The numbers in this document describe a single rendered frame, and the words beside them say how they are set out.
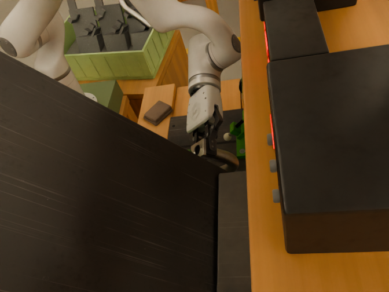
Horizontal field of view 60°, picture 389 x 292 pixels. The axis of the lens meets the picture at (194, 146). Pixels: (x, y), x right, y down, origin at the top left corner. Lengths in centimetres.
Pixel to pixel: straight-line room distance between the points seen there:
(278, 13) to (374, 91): 19
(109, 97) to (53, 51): 30
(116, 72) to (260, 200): 153
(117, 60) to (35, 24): 63
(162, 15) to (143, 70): 89
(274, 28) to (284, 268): 26
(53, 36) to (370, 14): 106
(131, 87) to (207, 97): 98
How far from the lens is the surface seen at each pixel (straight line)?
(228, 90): 141
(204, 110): 79
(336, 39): 48
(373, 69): 32
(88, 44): 201
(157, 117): 132
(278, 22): 43
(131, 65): 173
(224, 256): 63
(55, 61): 134
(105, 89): 155
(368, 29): 50
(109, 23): 198
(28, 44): 124
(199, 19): 83
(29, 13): 118
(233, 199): 67
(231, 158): 82
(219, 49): 84
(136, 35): 184
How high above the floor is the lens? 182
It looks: 50 degrees down
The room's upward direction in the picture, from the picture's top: 21 degrees counter-clockwise
